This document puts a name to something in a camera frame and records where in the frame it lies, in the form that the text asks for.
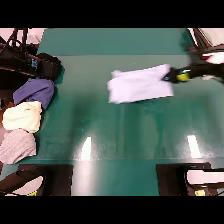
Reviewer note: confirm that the white T-shirt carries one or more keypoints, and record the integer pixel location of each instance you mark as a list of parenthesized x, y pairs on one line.
[(140, 85)]

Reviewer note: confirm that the grey garment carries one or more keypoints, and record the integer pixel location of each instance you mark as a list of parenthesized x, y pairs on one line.
[(16, 146)]

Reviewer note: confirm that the black garment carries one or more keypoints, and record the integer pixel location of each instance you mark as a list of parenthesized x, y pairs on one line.
[(50, 66)]

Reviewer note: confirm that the blue garment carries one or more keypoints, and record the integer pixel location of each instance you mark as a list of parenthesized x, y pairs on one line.
[(35, 91)]

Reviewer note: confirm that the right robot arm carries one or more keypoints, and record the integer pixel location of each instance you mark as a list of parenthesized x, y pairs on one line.
[(203, 70)]

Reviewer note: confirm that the cream garment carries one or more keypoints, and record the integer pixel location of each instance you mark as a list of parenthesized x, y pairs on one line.
[(23, 116)]

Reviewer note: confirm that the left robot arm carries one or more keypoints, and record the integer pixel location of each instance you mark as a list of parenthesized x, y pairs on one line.
[(56, 180)]

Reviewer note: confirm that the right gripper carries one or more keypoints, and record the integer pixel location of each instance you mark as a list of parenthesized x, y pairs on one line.
[(178, 75)]

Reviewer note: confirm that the black bag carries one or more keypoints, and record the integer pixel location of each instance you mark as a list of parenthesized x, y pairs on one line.
[(15, 58)]

